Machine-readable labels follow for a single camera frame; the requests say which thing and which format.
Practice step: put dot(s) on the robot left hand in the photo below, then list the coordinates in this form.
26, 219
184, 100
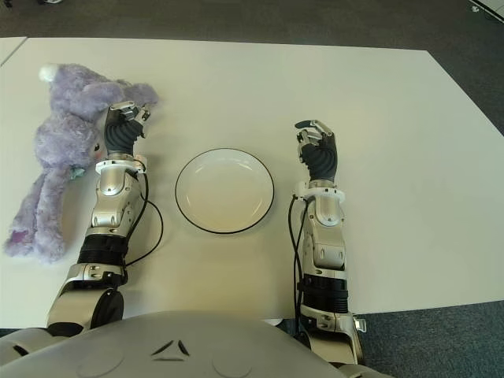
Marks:
120, 134

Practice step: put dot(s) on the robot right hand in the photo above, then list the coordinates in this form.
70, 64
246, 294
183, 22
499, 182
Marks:
323, 157

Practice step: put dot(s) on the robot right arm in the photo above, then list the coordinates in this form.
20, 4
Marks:
328, 244

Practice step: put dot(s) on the white plate black rim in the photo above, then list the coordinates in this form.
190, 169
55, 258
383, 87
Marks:
224, 193

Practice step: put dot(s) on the white floor object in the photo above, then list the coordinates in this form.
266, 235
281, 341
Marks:
492, 8

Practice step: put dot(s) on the grey robot torso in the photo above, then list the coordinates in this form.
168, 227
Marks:
177, 346

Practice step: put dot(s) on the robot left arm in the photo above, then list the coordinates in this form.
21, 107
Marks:
110, 197

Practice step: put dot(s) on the purple plush bunny doll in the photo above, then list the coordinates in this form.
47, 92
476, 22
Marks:
67, 130

